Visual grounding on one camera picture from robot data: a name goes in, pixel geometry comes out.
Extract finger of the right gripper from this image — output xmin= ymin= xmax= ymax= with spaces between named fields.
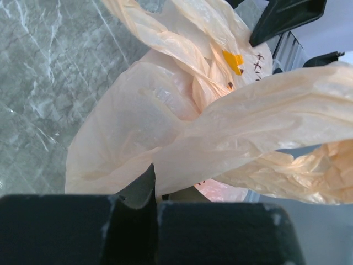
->
xmin=303 ymin=51 xmax=345 ymax=68
xmin=249 ymin=0 xmax=327 ymax=46

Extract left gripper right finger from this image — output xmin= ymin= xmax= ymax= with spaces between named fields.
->
xmin=157 ymin=202 xmax=305 ymax=264

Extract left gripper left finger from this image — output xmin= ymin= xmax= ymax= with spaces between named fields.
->
xmin=1 ymin=166 xmax=157 ymax=264

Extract orange plastic bag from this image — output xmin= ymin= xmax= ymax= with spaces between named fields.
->
xmin=65 ymin=1 xmax=352 ymax=205

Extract aluminium rail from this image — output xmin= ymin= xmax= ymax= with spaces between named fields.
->
xmin=272 ymin=31 xmax=305 ymax=74

